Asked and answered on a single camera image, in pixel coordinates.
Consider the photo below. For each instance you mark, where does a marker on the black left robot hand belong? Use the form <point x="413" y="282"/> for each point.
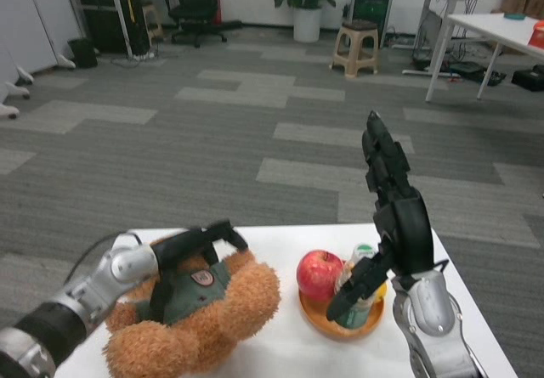
<point x="178" y="250"/>

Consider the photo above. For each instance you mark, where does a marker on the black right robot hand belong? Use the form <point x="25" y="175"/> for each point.
<point x="410" y="233"/>

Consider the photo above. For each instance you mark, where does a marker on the brown teddy bear green sweater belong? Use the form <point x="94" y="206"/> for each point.
<point x="238" y="301"/>

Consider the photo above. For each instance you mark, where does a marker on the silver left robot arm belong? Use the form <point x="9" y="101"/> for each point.
<point x="85" y="301"/>

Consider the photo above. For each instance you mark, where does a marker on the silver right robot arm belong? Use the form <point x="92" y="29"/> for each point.
<point x="433" y="323"/>

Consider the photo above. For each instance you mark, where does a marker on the yellow fruit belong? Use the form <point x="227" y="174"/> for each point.
<point x="381" y="291"/>

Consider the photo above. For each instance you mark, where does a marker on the small bottle green cap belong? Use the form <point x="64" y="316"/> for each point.
<point x="357" y="316"/>

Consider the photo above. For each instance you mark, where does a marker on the red apple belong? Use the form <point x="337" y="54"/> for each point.
<point x="316" y="274"/>

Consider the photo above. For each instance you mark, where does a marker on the orange round plate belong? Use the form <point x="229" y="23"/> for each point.
<point x="319" y="318"/>

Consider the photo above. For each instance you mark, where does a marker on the black case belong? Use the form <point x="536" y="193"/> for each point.
<point x="529" y="80"/>

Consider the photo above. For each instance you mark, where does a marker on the beige plastic stool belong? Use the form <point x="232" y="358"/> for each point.
<point x="355" y="44"/>

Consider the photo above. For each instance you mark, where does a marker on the white power strip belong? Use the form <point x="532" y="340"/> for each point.
<point x="144" y="55"/>

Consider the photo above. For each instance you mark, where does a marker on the black trash bin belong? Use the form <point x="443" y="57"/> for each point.
<point x="83" y="53"/>

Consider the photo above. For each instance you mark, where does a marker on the large white table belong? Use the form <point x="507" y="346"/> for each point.
<point x="489" y="27"/>

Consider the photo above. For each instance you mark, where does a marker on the black green equipment rack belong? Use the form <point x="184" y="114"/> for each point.
<point x="372" y="8"/>

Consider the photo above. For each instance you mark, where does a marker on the wooden stool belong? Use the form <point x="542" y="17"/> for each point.
<point x="152" y="21"/>

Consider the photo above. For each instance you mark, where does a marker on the red box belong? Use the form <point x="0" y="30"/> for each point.
<point x="536" y="37"/>

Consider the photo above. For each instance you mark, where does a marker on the white desk with monitors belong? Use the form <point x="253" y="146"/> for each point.
<point x="446" y="0"/>

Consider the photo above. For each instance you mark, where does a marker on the black under-desk cabinet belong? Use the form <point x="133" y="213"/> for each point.
<point x="110" y="23"/>

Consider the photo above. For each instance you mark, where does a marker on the teal flat object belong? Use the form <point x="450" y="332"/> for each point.
<point x="515" y="15"/>

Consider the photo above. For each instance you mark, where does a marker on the potted plant white pot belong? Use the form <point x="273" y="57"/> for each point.
<point x="306" y="12"/>

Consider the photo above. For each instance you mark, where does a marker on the black office chair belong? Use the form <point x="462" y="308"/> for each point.
<point x="195" y="4"/>

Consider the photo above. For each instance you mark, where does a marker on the white partition panel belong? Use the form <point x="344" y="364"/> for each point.
<point x="34" y="17"/>

